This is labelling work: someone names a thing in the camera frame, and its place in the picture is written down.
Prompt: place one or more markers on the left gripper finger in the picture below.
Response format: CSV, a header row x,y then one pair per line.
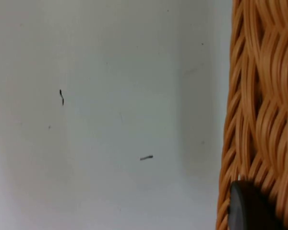
x,y
247,210

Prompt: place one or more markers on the pale brown wicker basket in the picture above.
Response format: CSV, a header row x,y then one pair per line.
x,y
264,95

